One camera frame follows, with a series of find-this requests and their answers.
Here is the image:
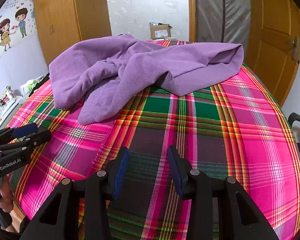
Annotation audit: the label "cartoon wall sticker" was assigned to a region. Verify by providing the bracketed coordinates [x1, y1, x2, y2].
[0, 0, 37, 55]

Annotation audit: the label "metal door handle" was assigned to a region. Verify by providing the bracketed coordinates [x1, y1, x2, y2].
[286, 36, 300, 61]

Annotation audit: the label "wooden wardrobe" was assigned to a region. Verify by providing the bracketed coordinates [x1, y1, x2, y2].
[31, 0, 113, 67]

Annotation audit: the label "brown cardboard box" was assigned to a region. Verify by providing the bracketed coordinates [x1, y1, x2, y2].
[149, 22, 173, 40]

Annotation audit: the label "small green tissue box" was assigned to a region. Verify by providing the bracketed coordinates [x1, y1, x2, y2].
[20, 79, 44, 97]

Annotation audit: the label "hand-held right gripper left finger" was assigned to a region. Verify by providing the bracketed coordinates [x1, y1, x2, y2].
[20, 147, 130, 240]

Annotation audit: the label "grey drawer cabinet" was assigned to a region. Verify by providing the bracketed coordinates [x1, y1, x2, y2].
[0, 97, 23, 130]

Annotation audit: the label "wooden door frame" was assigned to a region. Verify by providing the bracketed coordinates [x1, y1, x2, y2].
[187, 0, 197, 43]

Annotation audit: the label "clear plastic door curtain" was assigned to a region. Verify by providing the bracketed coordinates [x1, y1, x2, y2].
[194, 0, 252, 44]

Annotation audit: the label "person's left hand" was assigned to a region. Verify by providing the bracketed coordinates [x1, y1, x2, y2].
[0, 176, 14, 213]

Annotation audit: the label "pink green plaid bed sheet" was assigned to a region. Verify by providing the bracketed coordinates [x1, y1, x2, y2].
[6, 40, 300, 240]

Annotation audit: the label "wooden door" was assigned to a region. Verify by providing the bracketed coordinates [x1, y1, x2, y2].
[249, 0, 300, 108]

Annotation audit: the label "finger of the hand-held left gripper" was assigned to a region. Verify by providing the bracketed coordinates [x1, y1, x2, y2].
[0, 129, 52, 153]
[0, 123, 38, 145]

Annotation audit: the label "purple fleece pants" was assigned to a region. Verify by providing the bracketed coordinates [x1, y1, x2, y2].
[49, 33, 244, 125]

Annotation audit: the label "tray of cosmetics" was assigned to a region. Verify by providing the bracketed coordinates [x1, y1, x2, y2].
[0, 86, 18, 115]

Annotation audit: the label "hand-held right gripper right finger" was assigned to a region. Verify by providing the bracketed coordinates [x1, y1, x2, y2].
[167, 145, 280, 240]

